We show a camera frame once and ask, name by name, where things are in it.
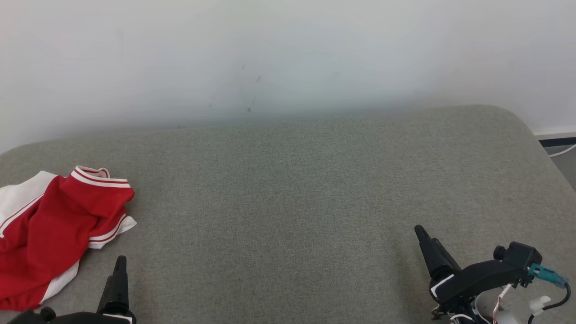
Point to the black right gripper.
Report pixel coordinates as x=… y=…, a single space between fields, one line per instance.
x=477 y=279

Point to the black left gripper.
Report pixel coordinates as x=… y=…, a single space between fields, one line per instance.
x=90 y=318

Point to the red shorts with white trim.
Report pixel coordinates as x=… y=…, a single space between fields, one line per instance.
x=27 y=288

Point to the red Bulls 23 jersey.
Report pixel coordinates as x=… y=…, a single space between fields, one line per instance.
x=67 y=211

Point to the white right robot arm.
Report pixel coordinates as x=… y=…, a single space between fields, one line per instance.
x=508 y=317

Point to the grey fabric sofa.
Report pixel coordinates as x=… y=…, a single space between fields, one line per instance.
x=288 y=202

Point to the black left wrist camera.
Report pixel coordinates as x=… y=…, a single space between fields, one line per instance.
x=45 y=315

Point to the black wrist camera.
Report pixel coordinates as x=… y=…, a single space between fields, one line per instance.
x=519 y=256
x=45 y=315

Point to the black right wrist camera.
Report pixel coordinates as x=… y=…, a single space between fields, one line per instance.
x=519 y=256

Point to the teal right camera connector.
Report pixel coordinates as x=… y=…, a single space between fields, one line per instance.
x=546 y=273

